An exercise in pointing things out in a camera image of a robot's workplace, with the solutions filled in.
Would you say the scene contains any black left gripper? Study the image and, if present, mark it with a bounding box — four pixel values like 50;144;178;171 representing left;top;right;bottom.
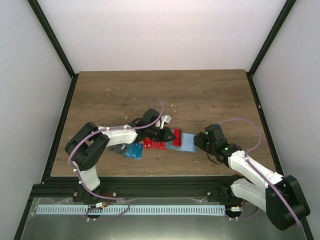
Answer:
146;126;176;143

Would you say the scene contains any single red credit card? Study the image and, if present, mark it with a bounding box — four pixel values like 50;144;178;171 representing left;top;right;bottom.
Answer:
172;128;182;147

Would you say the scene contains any blue card holder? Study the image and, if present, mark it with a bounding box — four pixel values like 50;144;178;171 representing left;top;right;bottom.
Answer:
165;133;197;153

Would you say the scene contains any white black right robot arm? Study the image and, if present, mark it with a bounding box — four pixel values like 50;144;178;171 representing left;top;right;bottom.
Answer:
193;124;311;231

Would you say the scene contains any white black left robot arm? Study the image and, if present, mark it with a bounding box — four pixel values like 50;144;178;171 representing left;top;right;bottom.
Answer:
64;108;176;202

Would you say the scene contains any red credit card pile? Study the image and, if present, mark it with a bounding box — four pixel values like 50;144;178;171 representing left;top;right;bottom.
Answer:
143;137;167;150

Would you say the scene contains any blue credit card pile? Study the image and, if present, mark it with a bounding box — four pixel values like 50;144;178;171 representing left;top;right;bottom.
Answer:
124;143;144;160

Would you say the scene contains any black credit card pile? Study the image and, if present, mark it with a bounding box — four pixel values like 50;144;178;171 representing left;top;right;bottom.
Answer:
108;143;129;156

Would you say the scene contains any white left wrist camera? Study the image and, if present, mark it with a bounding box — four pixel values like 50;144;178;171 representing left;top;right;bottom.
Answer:
156;114;172;129

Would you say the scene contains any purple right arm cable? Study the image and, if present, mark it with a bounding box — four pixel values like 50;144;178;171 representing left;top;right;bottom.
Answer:
218;117;302;227

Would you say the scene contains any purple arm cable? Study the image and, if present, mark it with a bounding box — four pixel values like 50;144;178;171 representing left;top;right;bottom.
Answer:
67;99;166;222
218;117;302;227

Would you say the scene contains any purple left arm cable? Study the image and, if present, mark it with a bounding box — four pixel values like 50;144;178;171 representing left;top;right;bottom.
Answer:
67;99;166;222

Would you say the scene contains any light blue slotted cable duct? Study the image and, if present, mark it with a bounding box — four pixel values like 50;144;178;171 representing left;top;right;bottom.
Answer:
36;204;226;216

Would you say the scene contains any black front frame rail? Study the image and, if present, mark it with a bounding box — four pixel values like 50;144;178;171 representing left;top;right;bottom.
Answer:
31;174;244;202

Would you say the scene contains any grey metal base plate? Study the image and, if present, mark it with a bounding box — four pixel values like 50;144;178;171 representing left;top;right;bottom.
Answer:
20;198;306;240

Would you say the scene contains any black right frame post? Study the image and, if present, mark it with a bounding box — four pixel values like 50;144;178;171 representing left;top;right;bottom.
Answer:
246;0;297;78

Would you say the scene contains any black frame post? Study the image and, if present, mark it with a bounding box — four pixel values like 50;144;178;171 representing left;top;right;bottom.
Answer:
246;0;297;78
27;0;76;79

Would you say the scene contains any black left frame post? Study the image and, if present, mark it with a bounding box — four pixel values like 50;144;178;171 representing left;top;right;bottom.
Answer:
27;0;76;79

